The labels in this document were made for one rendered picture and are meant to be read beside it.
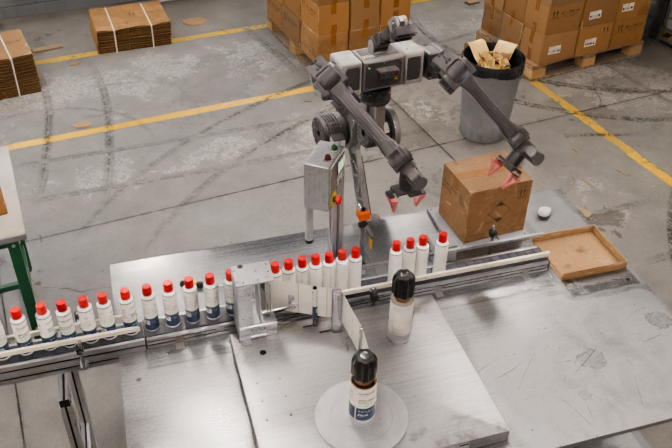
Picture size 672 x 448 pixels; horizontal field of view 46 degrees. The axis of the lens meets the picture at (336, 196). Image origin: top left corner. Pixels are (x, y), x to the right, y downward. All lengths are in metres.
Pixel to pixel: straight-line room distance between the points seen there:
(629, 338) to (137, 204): 3.15
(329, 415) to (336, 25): 4.14
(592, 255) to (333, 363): 1.29
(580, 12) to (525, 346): 4.10
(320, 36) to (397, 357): 3.84
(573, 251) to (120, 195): 2.96
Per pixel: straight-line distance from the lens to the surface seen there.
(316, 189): 2.78
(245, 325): 2.88
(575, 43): 6.84
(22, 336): 2.97
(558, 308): 3.25
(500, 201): 3.39
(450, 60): 3.04
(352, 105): 2.81
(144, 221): 5.00
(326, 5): 6.22
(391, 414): 2.69
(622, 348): 3.17
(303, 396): 2.74
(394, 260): 3.05
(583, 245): 3.58
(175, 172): 5.41
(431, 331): 2.98
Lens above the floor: 2.98
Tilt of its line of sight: 36 degrees down
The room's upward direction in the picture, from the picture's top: 1 degrees clockwise
